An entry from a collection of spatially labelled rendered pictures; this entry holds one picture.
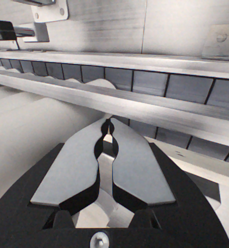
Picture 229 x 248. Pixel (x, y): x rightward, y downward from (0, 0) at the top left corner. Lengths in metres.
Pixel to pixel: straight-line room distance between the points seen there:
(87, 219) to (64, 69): 0.29
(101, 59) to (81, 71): 0.04
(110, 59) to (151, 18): 0.07
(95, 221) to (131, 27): 0.35
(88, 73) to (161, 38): 0.10
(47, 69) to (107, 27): 0.12
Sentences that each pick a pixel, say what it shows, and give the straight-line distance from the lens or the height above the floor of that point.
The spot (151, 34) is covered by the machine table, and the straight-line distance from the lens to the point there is 0.20.
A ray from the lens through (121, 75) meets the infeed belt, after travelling 0.16.
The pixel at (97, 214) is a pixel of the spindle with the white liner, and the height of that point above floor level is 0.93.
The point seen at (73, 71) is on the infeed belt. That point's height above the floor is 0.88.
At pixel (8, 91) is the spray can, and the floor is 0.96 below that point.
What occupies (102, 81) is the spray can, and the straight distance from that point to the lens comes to 0.16.
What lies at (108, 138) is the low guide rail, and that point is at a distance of 0.16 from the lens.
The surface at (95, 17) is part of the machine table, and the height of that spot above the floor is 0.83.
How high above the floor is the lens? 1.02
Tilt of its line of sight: 47 degrees down
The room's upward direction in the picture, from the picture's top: 133 degrees counter-clockwise
